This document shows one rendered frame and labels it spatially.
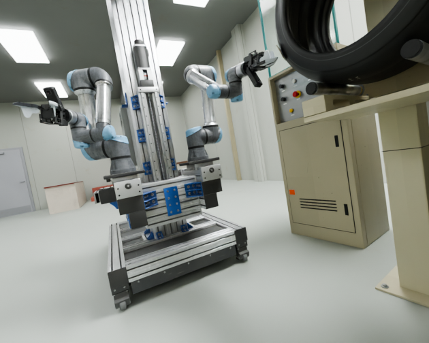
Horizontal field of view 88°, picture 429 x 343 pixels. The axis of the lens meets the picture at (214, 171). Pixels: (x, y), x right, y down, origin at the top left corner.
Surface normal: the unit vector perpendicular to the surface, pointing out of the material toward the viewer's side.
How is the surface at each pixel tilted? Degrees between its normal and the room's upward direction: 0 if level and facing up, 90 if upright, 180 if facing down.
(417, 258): 90
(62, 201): 90
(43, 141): 90
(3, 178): 90
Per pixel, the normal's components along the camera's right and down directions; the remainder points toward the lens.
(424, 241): -0.82, 0.17
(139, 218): 0.42, -0.02
